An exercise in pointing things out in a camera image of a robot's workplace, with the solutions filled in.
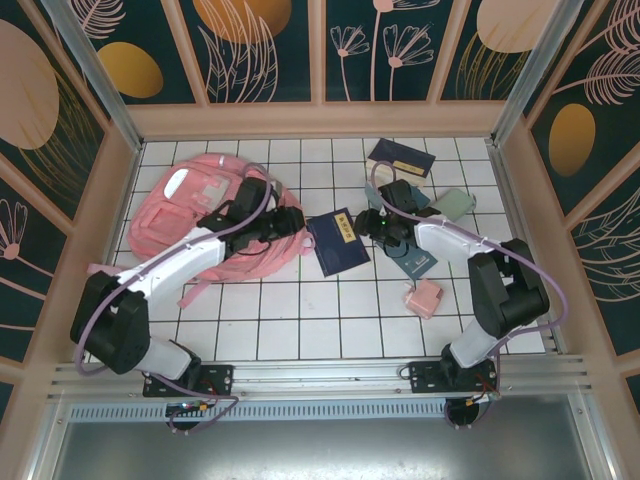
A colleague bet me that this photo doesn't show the small teal card case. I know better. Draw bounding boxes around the small teal card case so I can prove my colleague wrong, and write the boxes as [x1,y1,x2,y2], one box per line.
[402,182,431,209]

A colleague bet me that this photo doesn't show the thick navy book cream pages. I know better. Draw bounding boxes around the thick navy book cream pages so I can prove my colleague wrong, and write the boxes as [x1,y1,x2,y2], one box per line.
[366,137,437,189]

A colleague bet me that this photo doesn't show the mint green pencil case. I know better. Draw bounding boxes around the mint green pencil case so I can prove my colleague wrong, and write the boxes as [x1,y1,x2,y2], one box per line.
[432,187,477,221]

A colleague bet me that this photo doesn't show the dark teal notebook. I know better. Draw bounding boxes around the dark teal notebook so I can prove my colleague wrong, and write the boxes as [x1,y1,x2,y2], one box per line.
[384,239,434,281]

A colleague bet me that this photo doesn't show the thin navy book yellow label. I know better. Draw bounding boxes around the thin navy book yellow label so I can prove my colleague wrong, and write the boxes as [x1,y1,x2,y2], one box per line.
[305,205,372,279]

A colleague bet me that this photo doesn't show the pink backpack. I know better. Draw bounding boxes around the pink backpack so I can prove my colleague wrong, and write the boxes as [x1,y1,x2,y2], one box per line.
[87,153,315,311]

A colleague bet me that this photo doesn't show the small pink box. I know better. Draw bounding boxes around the small pink box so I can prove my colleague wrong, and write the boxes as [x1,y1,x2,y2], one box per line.
[403,278,445,319]

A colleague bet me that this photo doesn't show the small green circuit board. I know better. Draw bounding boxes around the small green circuit board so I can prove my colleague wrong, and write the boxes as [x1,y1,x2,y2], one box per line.
[167,401,211,416]

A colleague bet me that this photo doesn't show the grey metal sheet panel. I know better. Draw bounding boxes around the grey metal sheet panel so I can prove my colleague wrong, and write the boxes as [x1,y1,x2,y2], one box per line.
[29,394,616,480]

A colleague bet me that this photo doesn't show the aluminium side rail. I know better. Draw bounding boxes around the aluminium side rail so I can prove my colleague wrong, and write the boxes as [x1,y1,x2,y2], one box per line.
[487,139,559,354]

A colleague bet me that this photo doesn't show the aluminium corner post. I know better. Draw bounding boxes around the aluminium corner post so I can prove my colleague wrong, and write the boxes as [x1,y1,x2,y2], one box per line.
[489,0,586,146]
[42,0,146,151]

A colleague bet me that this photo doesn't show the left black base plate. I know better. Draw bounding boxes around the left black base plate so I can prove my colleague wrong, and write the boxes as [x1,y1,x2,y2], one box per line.
[142,363,236,399]

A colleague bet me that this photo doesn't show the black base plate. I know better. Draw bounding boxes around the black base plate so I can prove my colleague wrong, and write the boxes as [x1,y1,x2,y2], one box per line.
[408,359,501,396]
[142,363,236,399]

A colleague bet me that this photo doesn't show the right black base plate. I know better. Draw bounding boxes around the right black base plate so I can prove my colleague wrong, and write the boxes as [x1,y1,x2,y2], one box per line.
[408,359,501,396]

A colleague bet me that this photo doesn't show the long aluminium mounting rail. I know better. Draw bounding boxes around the long aluminium mounting rail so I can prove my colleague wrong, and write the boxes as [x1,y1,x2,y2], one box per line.
[47,354,594,401]

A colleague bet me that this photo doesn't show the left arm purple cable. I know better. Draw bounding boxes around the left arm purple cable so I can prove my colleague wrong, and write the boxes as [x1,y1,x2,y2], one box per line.
[73,172,279,436]

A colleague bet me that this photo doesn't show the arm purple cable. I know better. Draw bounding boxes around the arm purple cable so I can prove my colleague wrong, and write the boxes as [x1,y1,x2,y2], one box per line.
[369,160,571,430]
[73,172,279,436]

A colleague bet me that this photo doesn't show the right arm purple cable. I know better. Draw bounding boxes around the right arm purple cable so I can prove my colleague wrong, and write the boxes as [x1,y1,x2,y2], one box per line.
[369,160,571,430]

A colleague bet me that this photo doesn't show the slotted metal cable tray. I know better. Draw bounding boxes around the slotted metal cable tray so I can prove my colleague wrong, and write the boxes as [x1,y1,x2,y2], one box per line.
[67,403,576,422]

